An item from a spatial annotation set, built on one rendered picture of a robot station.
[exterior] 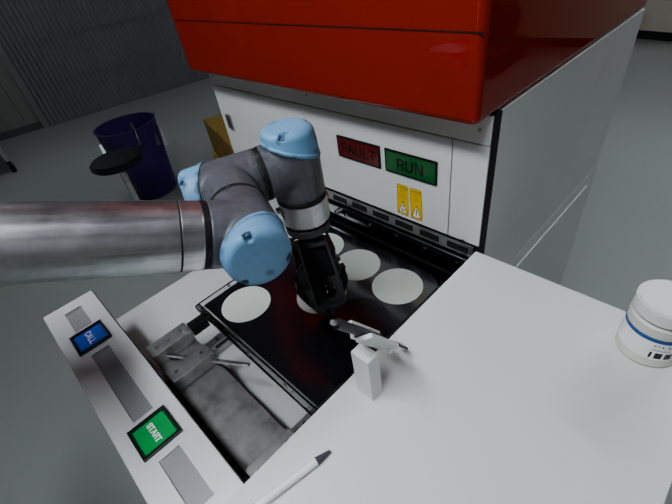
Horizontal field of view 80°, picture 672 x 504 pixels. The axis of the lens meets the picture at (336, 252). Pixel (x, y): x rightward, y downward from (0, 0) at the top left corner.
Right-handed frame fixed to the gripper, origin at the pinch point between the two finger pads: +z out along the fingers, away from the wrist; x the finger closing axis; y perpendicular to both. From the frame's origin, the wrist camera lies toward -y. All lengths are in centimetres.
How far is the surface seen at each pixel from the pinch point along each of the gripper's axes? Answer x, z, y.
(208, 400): 23.7, 3.3, -7.6
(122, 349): 35.3, -4.7, 1.8
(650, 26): -452, 77, 337
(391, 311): -11.2, 1.3, -2.9
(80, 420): 106, 91, 67
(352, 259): -9.1, 1.3, 14.3
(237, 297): 16.4, 1.3, 12.9
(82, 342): 42.5, -5.1, 5.9
